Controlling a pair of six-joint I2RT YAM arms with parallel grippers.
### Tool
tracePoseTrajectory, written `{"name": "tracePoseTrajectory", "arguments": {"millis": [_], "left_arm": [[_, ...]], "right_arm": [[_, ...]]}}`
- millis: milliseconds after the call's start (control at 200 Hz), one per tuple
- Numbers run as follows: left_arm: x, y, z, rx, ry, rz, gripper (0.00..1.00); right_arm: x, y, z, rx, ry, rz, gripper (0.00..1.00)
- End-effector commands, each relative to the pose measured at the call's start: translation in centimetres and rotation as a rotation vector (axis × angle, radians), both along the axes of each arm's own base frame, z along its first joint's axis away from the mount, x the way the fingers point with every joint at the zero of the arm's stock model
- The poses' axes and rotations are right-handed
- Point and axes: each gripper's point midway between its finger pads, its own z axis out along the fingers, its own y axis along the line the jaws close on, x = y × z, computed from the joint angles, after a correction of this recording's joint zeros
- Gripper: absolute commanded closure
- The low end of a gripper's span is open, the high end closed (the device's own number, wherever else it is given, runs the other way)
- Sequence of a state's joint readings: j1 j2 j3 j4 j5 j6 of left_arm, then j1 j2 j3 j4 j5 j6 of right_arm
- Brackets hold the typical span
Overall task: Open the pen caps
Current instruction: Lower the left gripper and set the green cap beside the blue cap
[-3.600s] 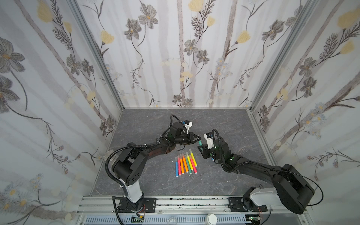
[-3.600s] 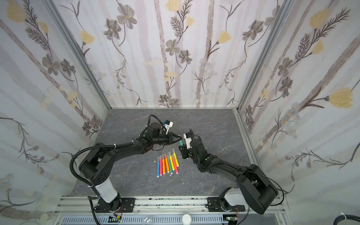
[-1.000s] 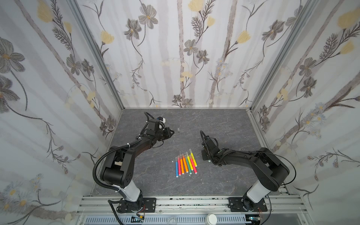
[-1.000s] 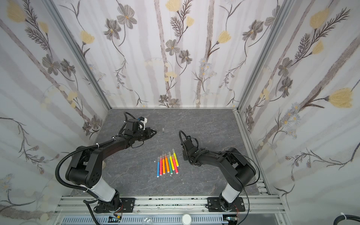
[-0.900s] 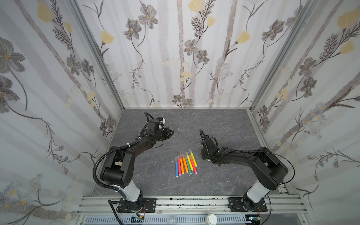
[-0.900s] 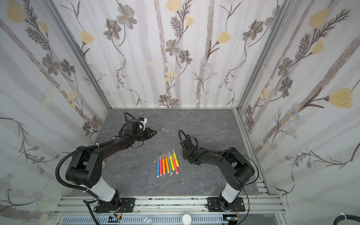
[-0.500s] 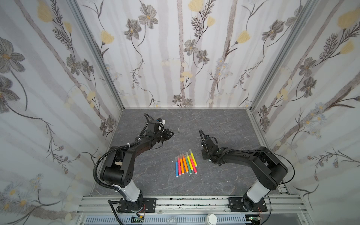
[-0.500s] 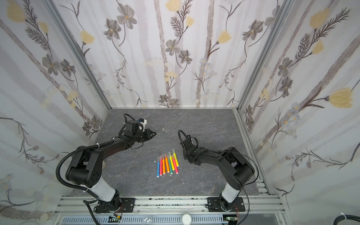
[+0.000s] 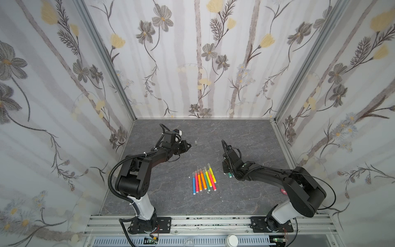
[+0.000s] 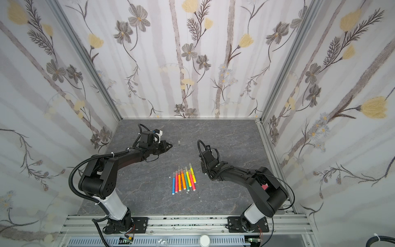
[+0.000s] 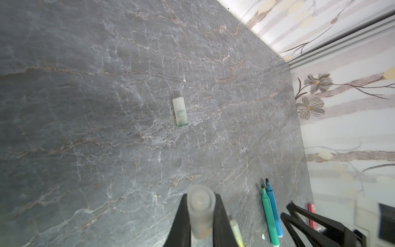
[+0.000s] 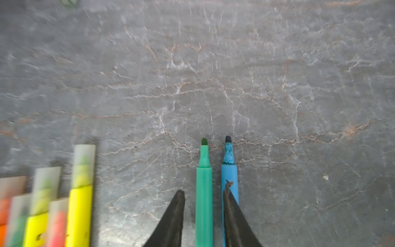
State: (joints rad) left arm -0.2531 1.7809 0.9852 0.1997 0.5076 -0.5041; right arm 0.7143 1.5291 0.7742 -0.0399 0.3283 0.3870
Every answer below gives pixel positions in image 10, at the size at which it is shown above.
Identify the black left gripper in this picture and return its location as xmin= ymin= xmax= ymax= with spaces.
xmin=148 ymin=140 xmax=173 ymax=155

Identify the yellow marker pen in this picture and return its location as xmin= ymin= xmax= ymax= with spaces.
xmin=185 ymin=167 xmax=192 ymax=188
xmin=189 ymin=163 xmax=196 ymax=184

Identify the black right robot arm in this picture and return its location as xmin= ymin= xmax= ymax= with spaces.
xmin=198 ymin=146 xmax=289 ymax=228

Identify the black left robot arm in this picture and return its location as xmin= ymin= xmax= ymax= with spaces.
xmin=76 ymin=129 xmax=173 ymax=228

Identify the pink marker pen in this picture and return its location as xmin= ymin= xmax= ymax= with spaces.
xmin=174 ymin=171 xmax=179 ymax=193

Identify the green marker pen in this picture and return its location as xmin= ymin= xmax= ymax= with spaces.
xmin=184 ymin=171 xmax=190 ymax=191

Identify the orange marker pen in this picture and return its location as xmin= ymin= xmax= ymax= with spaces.
xmin=178 ymin=170 xmax=183 ymax=192
xmin=180 ymin=169 xmax=187 ymax=190

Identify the thin blue marker pen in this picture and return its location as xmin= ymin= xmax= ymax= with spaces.
xmin=171 ymin=176 xmax=176 ymax=195

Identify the white round knob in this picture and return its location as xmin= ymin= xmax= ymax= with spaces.
xmin=199 ymin=235 xmax=211 ymax=247

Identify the right small circuit board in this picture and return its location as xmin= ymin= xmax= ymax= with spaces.
xmin=245 ymin=237 xmax=261 ymax=247

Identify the small green circuit board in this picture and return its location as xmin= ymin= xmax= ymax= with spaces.
xmin=118 ymin=236 xmax=134 ymax=245

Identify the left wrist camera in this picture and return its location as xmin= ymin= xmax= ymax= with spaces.
xmin=142 ymin=129 xmax=163 ymax=144

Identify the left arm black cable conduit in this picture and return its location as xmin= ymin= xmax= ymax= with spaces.
xmin=67 ymin=149 xmax=130 ymax=204

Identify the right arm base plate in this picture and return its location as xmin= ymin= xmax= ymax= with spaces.
xmin=225 ymin=216 xmax=270 ymax=233

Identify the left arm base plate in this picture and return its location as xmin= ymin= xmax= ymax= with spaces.
xmin=103 ymin=217 xmax=149 ymax=234

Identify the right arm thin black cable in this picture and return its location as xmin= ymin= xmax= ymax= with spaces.
xmin=256 ymin=171 xmax=296 ymax=211

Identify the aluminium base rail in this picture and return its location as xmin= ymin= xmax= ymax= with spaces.
xmin=55 ymin=213 xmax=318 ymax=247

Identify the white vented cable duct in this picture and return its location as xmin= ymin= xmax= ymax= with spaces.
xmin=66 ymin=235 xmax=251 ymax=247

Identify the black cable bottom right corner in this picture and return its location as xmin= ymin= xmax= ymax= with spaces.
xmin=365 ymin=234 xmax=395 ymax=247

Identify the aluminium right corner post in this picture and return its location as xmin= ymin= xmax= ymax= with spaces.
xmin=260 ymin=0 xmax=324 ymax=121

